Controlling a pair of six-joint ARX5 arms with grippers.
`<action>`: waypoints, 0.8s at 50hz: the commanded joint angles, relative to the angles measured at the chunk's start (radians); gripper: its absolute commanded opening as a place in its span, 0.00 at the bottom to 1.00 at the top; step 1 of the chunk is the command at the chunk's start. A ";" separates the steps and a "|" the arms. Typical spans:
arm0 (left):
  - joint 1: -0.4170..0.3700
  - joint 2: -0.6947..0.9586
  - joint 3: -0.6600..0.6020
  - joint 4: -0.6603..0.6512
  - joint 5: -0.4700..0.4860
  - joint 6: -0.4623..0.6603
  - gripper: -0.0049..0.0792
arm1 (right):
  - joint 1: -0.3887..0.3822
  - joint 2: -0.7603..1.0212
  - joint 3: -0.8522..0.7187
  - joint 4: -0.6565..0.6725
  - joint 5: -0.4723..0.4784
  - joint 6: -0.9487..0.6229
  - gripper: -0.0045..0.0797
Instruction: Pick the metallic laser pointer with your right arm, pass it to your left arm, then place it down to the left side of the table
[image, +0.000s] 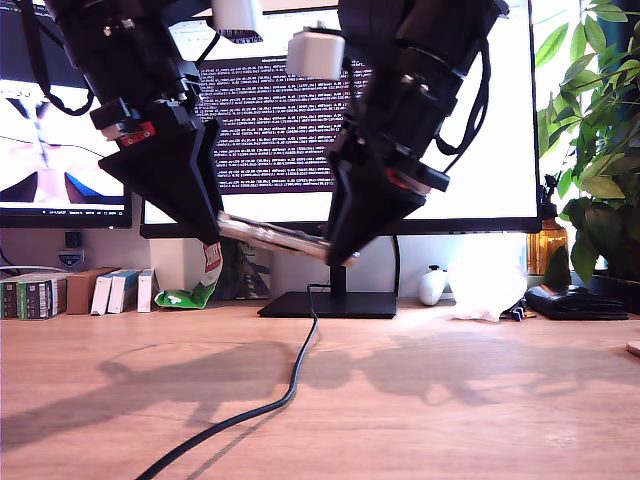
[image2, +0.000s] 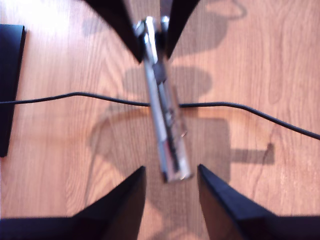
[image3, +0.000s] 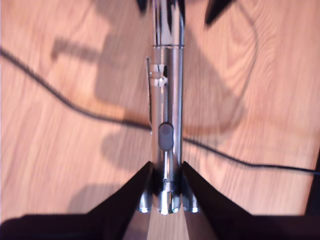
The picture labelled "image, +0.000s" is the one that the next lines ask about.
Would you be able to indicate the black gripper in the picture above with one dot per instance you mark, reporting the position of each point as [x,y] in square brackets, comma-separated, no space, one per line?
[410,115]
[135,65]

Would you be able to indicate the metallic silver laser pointer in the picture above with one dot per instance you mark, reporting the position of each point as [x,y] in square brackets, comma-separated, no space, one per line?
[270,237]

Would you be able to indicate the dark printed box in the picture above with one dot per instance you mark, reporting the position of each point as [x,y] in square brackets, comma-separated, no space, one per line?
[250,275]

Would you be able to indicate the green snack bag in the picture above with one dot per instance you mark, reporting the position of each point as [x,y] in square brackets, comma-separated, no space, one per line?
[192,296]

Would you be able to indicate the small black cube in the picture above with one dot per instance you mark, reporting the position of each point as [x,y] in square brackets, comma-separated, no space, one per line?
[74,239]

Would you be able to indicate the small white blue box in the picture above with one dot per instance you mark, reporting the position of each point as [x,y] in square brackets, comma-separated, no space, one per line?
[100,296]
[144,292]
[119,294]

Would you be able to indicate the white crumpled plastic bag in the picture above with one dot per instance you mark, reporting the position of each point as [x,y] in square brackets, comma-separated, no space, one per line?
[485,290]

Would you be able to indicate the blue shield sticker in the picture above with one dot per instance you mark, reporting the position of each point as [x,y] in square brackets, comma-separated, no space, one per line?
[70,258]

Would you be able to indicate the large black Huawei monitor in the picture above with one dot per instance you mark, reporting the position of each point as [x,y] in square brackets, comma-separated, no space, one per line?
[500,150]

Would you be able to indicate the brown cardboard box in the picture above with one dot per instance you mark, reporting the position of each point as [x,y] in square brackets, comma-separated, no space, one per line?
[80,290]

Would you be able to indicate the black monitor with dark screen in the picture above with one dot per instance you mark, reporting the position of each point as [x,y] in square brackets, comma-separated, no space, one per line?
[20,150]

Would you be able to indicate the amber glass pump bottle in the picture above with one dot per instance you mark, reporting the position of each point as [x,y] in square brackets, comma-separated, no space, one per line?
[545,247]

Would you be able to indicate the green printed box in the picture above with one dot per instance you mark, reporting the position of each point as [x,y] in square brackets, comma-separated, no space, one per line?
[8,300]
[37,299]

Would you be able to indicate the black leather wallet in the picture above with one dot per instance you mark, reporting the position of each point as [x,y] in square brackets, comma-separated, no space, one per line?
[575,305]

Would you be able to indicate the green leafy plant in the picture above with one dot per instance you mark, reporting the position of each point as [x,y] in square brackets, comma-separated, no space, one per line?
[605,150]

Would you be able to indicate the black plant pot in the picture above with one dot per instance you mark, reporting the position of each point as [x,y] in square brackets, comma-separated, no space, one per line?
[615,295]

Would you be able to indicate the arm white camera box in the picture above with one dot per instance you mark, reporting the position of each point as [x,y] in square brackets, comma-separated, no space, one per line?
[235,15]
[315,54]

